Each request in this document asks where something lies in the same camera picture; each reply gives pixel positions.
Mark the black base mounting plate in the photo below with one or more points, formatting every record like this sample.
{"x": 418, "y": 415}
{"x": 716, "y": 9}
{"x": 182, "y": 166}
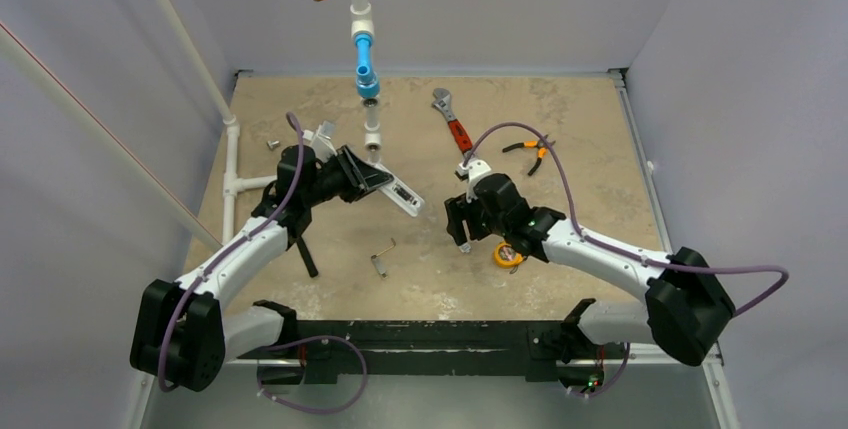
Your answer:
{"x": 536, "y": 351}

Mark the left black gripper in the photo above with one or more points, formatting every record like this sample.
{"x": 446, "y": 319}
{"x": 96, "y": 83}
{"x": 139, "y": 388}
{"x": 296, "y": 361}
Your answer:
{"x": 365, "y": 177}

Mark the orange handled pliers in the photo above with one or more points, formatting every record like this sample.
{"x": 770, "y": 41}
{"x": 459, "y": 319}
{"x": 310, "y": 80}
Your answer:
{"x": 540, "y": 146}

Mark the silver hex key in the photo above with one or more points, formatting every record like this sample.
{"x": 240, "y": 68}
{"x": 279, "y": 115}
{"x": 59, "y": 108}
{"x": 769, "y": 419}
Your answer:
{"x": 377, "y": 259}

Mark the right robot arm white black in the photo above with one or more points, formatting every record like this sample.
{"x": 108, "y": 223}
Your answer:
{"x": 678, "y": 305}

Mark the red handled adjustable wrench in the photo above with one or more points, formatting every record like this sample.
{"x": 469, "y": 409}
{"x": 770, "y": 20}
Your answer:
{"x": 442, "y": 102}

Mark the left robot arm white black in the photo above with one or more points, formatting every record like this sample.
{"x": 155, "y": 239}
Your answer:
{"x": 180, "y": 335}

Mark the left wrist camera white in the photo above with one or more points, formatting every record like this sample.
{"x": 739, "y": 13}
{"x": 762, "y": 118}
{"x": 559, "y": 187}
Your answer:
{"x": 321, "y": 141}

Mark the black handled hammer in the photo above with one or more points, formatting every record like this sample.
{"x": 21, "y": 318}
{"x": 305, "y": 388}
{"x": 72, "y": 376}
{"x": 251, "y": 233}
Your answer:
{"x": 307, "y": 258}

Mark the yellow tape measure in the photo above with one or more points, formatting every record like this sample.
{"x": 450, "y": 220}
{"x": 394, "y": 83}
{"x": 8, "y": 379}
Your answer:
{"x": 507, "y": 257}

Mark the white pvc pipe assembly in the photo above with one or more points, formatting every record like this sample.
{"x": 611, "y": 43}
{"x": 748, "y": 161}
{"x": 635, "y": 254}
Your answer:
{"x": 367, "y": 85}

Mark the white remote control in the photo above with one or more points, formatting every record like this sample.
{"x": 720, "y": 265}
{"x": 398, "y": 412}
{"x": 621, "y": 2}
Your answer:
{"x": 403, "y": 196}

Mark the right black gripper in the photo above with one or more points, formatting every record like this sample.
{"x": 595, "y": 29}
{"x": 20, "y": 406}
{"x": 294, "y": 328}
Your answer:
{"x": 465, "y": 212}

